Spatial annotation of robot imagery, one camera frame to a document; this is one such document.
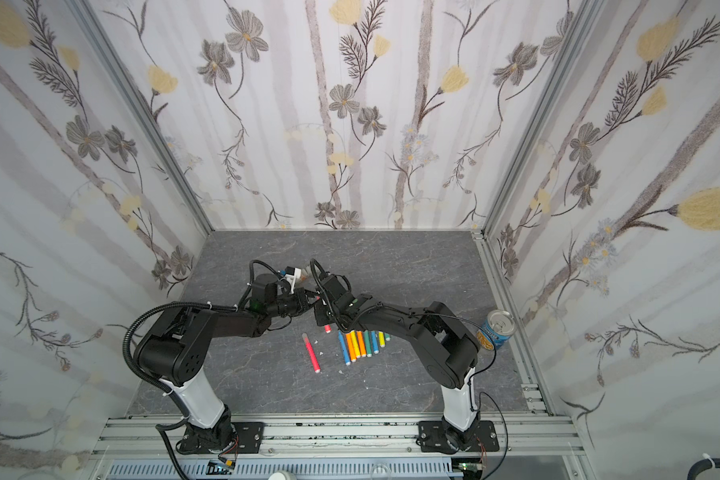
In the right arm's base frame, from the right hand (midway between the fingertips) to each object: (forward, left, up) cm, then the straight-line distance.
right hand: (311, 301), depth 88 cm
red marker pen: (-7, -5, -4) cm, 9 cm away
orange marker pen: (-9, -16, -9) cm, 20 cm away
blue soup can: (-7, -55, +2) cm, 55 cm away
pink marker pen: (-15, -2, -8) cm, 17 cm away
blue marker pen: (-9, -20, -8) cm, 23 cm away
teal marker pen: (-10, -18, -7) cm, 22 cm away
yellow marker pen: (-7, -22, -8) cm, 24 cm away
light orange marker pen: (-11, -12, -8) cm, 18 cm away
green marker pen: (-7, -24, -8) cm, 26 cm away
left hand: (+4, -2, 0) cm, 5 cm away
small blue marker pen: (-11, -11, -8) cm, 17 cm away
